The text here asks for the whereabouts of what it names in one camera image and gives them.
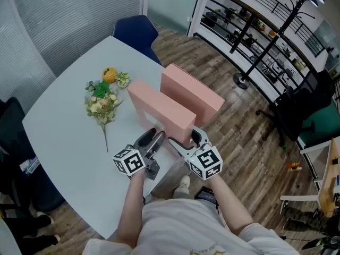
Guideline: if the wooden desk with white frame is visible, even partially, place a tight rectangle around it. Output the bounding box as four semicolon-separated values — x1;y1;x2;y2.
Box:
279;138;340;219

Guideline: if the black device with screen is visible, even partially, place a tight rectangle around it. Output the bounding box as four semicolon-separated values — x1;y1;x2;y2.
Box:
193;186;218;205

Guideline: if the frosted glass door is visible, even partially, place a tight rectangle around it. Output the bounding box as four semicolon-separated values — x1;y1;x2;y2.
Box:
147;0;203;35

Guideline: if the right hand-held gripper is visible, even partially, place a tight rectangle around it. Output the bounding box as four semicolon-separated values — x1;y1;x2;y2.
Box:
167;127;223;181

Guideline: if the person's white shirt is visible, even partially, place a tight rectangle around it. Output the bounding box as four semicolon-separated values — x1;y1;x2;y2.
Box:
82;198;302;255

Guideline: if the dark blue chair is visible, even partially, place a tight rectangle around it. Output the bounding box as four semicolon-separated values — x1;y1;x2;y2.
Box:
112;14;163;66

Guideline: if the black mesh office chair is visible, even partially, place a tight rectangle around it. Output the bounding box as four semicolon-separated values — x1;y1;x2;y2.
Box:
0;97;65;215

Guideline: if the black and green office chair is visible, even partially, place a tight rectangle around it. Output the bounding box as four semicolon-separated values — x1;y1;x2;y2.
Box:
256;69;340;149

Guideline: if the clear plastic water bottle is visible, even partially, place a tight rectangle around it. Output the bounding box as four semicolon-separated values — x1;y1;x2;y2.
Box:
19;157;41;175

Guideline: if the plain-faced pink file box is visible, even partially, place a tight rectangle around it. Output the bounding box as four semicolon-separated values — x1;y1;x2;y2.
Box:
160;63;226;129

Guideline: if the person's white right shoe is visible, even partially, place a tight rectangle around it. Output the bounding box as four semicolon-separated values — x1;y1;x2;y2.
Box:
178;175;191;190

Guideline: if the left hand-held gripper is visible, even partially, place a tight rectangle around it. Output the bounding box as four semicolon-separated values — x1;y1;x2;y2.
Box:
113;127;166;181

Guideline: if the person's left forearm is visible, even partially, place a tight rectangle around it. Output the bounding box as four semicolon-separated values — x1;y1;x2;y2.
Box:
116;172;147;250

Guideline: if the orange pumpkin ornament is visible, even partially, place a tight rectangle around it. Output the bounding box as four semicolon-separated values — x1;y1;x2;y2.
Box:
101;67;118;84

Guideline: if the black coat rack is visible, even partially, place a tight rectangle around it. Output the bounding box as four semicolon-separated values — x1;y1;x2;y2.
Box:
233;0;317;90

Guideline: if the person's right forearm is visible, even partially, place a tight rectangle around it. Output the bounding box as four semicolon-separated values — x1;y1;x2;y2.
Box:
209;174;256;236

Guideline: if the artificial flower bouquet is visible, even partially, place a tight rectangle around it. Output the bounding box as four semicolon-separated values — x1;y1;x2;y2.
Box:
84;80;123;153

